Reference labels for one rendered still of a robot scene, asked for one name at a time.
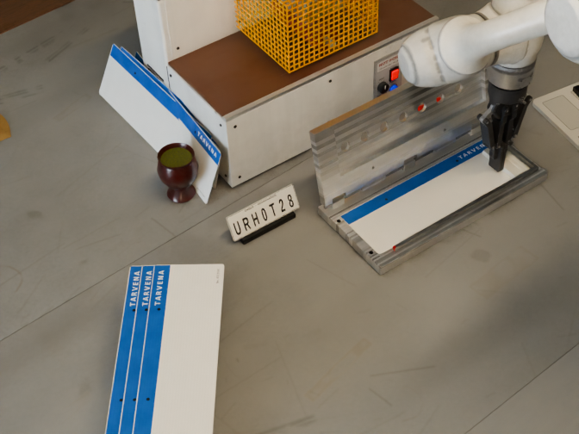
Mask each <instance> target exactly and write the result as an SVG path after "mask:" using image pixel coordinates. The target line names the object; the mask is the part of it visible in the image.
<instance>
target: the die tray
mask: <svg viewBox="0 0 579 434"><path fill-rule="evenodd" d="M577 85H579V82H578V83H575V84H572V85H570V86H567V87H564V88H562V89H560V90H556V91H554V92H552V93H549V94H547V95H544V96H541V97H538V98H536V99H534V100H533V103H532V105H533V107H534V108H535V109H536V110H537V111H538V112H539V113H540V114H541V115H542V116H544V118H545V119H546V120H548V122H550V124H552V125H553V126H554V127H555V128H556V129H557V130H558V131H559V132H560V133H561V134H562V135H563V136H564V137H565V138H566V139H567V140H568V141H569V142H570V143H571V144H572V145H574V146H575V147H576V148H577V149H578V150H579V97H578V96H577V95H576V94H575V92H574V91H573V87H574V86H577Z"/></svg>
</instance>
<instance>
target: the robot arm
mask: <svg viewBox="0 0 579 434"><path fill-rule="evenodd" d="M547 34H548V35H549V37H550V39H551V42H552V43H553V45H554V46H555V48H556V49H557V50H558V51H559V52H560V53H561V54H562V55H563V56H564V57H565V58H566V59H568V60H570V61H572V62H574V63H577V64H578V65H579V0H492V1H491V2H489V3H487V4H486V5H485V6H484V7H483V8H481V9H480V10H478V11H477V12H475V13H473V14H470V15H455V16H451V17H448V18H445V19H443V20H440V21H437V22H434V23H432V24H431V25H429V26H427V27H425V28H422V29H420V30H418V31H416V32H415V33H413V34H411V35H410V36H409V37H408V38H407V39H406V40H405V41H404V42H403V43H402V45H401V49H400V51H399V53H398V61H399V66H400V68H401V71H402V74H403V76H404V77H405V78H406V79H407V80H408V81H409V82H410V83H412V84H413V85H415V86H419V87H437V86H440V85H444V84H452V83H456V82H458V81H461V80H464V79H466V78H470V77H472V76H474V75H476V74H477V73H479V72H480V71H482V70H483V69H484V68H487V70H486V75H487V78H488V80H489V86H488V93H489V103H488V106H487V109H488V110H487V111H486V112H485V113H484V114H483V115H482V114H479V115H478V116H477V117H476V118H477V119H478V120H479V121H480V126H481V133H482V143H483V144H484V145H485V146H486V147H488V149H489V166H491V167H492V168H493V169H494V170H496V171H497V172H499V171H502V170H503V169H504V163H505V157H506V152H507V146H511V145H512V144H513V141H512V140H511V138H515V137H516V136H517V135H518V132H519V130H520V125H521V123H522V121H523V118H524V115H525V112H526V109H527V106H528V105H529V103H530V101H531V100H532V97H531V96H530V95H528V94H527V87H528V84H530V83H531V81H532V79H533V73H534V68H535V64H536V61H537V55H538V52H539V50H540V48H541V47H542V44H543V40H544V37H545V35H547ZM491 118H492V120H491ZM513 129H514V130H513Z"/></svg>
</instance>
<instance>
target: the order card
mask: <svg viewBox="0 0 579 434"><path fill-rule="evenodd" d="M299 207H300V206H299V203H298V200H297V197H296V192H295V189H294V186H293V184H290V185H288V186H286V187H284V188H283V189H280V190H279V191H277V192H275V193H273V194H271V195H268V196H266V197H265V198H263V199H261V200H259V201H256V202H255V203H253V204H252V205H250V206H248V207H246V208H243V209H241V210H240V211H238V212H236V213H234V214H231V215H229V216H228V217H227V218H226V220H227V224H228V227H229V229H230V232H231V234H232V237H233V241H237V240H239V239H241V238H243V237H245V236H246V235H248V234H250V233H253V232H255V231H257V230H258V229H259V228H261V227H263V226H266V225H268V224H270V223H272V222H273V221H274V220H277V219H279V218H281V217H283V216H285V215H286V214H289V213H290V212H292V211H294V210H296V209H298V208H299Z"/></svg>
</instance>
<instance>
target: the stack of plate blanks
mask: <svg viewBox="0 0 579 434"><path fill-rule="evenodd" d="M142 266H144V265H141V266H131V267H130V269H129V274H128V285H127V291H126V297H125V303H124V308H123V315H122V321H121V331H120V337H119V343H118V349H117V355H116V360H115V372H114V377H113V383H112V389H111V395H110V401H109V411H108V417H107V424H106V429H105V434H119V428H120V422H121V410H122V403H123V397H124V391H125V385H126V379H127V372H128V360H129V354H130V348H131V342H132V336H133V329H134V317H135V311H136V305H137V299H138V293H139V286H140V274H141V268H142Z"/></svg>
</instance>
